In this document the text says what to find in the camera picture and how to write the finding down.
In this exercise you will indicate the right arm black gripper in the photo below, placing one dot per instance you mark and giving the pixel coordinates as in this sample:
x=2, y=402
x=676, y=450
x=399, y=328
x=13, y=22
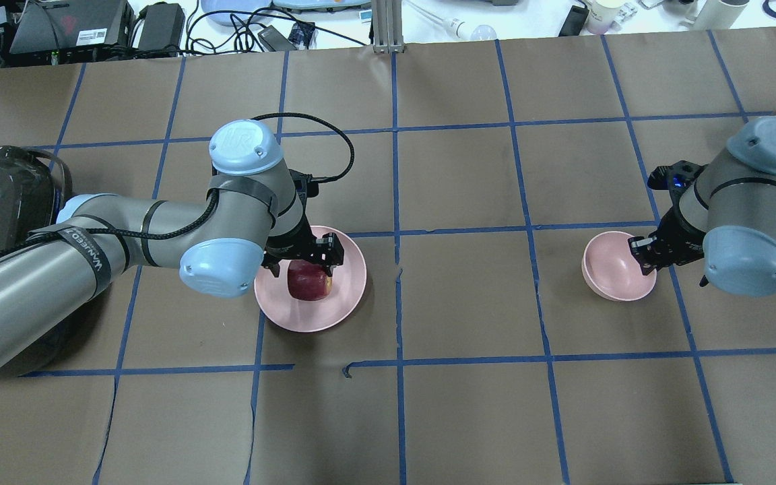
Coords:
x=675, y=237

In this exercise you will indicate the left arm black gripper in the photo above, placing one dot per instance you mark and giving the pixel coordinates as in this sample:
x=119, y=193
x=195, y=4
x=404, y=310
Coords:
x=292, y=237

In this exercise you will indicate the red apple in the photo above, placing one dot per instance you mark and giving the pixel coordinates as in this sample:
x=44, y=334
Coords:
x=308, y=281

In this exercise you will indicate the small pink bowl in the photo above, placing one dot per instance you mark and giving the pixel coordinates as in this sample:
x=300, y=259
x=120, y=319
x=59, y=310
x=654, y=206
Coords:
x=610, y=270

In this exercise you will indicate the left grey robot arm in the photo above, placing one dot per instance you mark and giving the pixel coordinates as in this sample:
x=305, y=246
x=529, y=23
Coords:
x=253, y=220

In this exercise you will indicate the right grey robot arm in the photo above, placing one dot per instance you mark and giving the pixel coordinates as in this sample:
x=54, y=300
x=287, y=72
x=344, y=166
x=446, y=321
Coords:
x=723, y=213

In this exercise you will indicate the pink plate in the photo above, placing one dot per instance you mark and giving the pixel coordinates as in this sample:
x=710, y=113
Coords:
x=347, y=289

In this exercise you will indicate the blue plate in background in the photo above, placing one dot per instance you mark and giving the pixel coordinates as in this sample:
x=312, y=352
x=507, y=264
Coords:
x=220, y=12

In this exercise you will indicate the white cup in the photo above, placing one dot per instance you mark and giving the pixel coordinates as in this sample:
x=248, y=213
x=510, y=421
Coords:
x=602, y=14

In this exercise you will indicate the black power adapter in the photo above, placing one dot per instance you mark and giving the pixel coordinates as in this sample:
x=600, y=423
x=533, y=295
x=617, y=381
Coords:
x=161, y=29

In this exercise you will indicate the white light bulb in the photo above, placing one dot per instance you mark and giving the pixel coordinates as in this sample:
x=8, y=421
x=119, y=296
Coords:
x=466, y=31

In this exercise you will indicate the black laptop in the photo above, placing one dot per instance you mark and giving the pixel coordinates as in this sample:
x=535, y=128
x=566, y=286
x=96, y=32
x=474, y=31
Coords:
x=69, y=26

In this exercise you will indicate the aluminium frame post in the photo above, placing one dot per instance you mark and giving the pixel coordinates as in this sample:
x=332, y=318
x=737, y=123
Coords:
x=386, y=26

